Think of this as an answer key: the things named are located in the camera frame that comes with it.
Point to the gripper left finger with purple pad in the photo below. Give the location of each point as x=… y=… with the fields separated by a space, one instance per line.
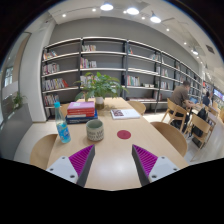
x=74 y=168

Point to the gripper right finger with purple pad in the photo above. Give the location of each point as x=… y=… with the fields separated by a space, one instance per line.
x=149 y=167

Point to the clear blue-label water bottle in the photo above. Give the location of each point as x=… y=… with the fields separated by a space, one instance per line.
x=61 y=124

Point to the near left wooden chair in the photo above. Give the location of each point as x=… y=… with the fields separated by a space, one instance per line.
x=41 y=151

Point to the near right wooden chair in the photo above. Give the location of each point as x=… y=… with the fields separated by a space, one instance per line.
x=173 y=135

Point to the red round coaster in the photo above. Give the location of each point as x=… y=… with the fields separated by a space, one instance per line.
x=124 y=134

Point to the patterned ceramic mug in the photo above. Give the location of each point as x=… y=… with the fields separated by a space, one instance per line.
x=95 y=130

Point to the dark blue bottom book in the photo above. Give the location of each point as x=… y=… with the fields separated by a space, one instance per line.
x=79 y=120

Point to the red middle book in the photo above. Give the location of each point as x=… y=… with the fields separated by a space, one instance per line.
x=85 y=113

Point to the far right wooden chair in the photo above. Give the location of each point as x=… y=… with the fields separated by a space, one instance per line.
x=138 y=106

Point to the wooden chair behind man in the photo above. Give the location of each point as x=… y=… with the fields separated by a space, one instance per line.
x=176 y=112

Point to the far left wooden chair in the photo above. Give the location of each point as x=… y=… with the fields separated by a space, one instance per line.
x=64 y=109

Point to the open magazine on table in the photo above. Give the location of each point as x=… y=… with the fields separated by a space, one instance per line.
x=124 y=114

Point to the pink top book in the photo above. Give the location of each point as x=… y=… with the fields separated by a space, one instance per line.
x=81 y=105

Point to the wooden chair with black bag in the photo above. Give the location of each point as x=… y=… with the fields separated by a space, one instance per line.
x=198 y=127

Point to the seated man brown shirt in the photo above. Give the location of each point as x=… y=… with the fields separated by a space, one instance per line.
x=180 y=98

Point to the potted green plant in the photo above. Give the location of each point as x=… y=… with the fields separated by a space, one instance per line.
x=99 y=86

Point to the small plant on left ledge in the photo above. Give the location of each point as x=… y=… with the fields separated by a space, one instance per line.
x=18 y=101

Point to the grey wall bookshelf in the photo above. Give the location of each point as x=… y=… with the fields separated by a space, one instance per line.
x=147 y=74

